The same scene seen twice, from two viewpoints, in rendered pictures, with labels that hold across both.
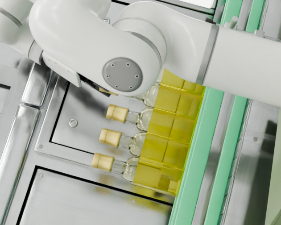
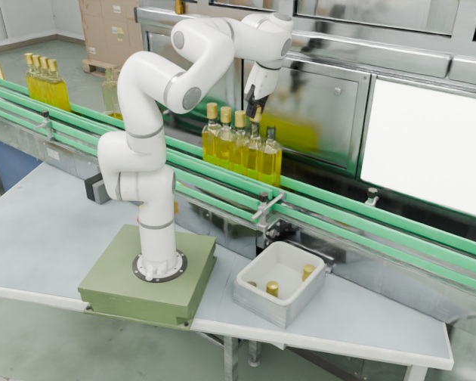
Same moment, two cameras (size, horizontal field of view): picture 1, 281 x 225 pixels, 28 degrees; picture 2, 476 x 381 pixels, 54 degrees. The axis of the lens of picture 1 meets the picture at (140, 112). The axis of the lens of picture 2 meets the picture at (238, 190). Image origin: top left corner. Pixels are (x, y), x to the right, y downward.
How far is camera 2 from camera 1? 130 cm
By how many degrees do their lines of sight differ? 59
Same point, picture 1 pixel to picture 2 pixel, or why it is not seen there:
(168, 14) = (154, 203)
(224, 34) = (151, 232)
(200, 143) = (202, 182)
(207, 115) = (217, 188)
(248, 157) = (198, 209)
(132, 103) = (279, 116)
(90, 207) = (221, 89)
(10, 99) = not seen: hidden behind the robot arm
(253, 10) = (314, 221)
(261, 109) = (222, 221)
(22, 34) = not seen: hidden behind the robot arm
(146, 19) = (138, 193)
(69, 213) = not seen: hidden behind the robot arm
